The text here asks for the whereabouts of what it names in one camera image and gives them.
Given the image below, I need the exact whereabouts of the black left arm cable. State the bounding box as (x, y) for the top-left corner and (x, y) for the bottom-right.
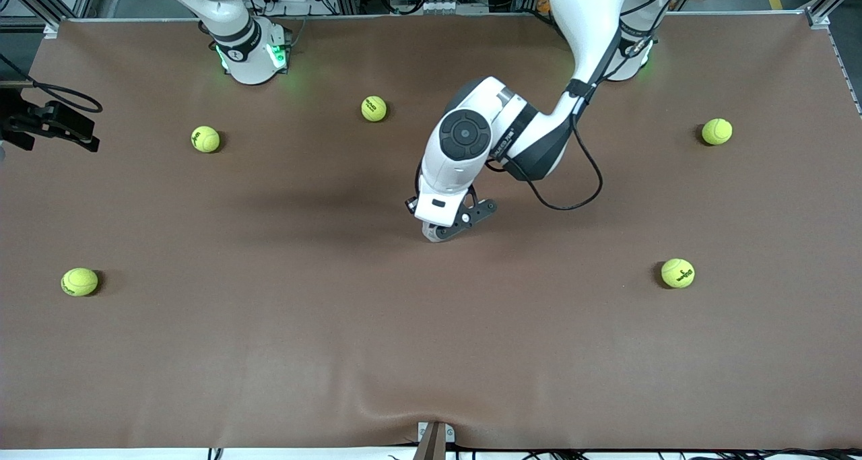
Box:
(485, 0), (675, 212)

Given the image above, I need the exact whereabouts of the brown table mat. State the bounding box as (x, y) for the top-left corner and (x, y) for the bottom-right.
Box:
(0, 14), (862, 451)

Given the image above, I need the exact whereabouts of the green lit right base box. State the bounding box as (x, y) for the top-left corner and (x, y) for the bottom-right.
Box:
(266, 24), (293, 71)

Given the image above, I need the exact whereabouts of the white socket strip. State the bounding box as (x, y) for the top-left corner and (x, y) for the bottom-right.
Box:
(391, 0), (490, 15)

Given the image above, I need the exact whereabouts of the brown wedge table clamp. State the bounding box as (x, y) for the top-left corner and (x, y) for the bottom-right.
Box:
(412, 422), (456, 460)

